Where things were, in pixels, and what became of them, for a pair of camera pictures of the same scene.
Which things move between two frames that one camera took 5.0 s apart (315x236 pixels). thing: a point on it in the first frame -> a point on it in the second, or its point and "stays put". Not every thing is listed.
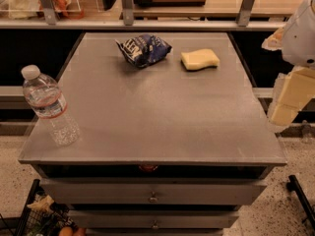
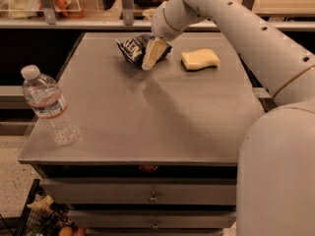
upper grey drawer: [153, 192] stays put
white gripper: [300, 41] -> [159, 23]
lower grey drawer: [151, 219] stays put
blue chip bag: [144, 49] stays put
